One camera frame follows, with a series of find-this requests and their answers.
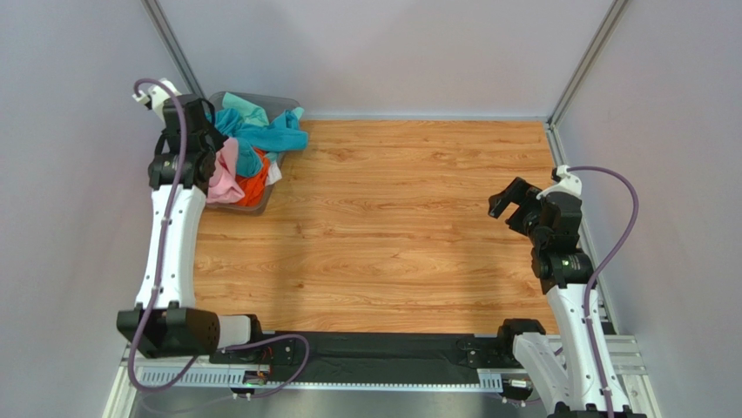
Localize pink t shirt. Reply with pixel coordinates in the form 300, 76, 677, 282
206, 138, 245, 204

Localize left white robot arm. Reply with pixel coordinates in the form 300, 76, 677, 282
116, 94, 260, 359

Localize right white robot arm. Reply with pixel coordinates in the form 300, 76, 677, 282
489, 175, 639, 417

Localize mint green t shirt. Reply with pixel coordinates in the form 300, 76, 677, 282
222, 92, 270, 127

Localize orange t shirt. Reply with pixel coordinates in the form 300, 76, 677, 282
234, 149, 270, 207

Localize white t shirt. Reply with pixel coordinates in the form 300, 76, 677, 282
265, 161, 282, 187

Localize teal blue t shirt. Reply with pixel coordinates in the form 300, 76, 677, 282
215, 107, 309, 178

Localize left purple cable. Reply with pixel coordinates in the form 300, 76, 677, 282
127, 78, 310, 400

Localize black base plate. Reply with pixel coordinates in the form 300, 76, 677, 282
209, 332, 520, 385

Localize aluminium frame rail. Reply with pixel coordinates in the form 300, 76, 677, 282
102, 327, 662, 418

